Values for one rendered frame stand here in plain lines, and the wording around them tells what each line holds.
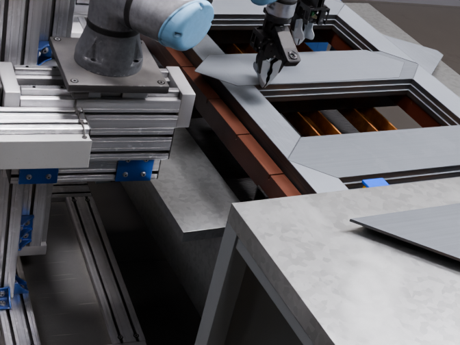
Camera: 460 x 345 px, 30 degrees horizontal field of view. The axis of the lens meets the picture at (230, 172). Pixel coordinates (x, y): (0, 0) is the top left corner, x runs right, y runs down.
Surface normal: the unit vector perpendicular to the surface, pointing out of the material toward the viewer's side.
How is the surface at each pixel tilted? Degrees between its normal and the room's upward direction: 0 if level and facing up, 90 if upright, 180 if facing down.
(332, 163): 0
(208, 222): 0
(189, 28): 96
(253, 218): 0
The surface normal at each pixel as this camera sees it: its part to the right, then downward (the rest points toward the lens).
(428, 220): 0.21, -0.82
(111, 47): 0.18, 0.29
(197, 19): 0.76, 0.55
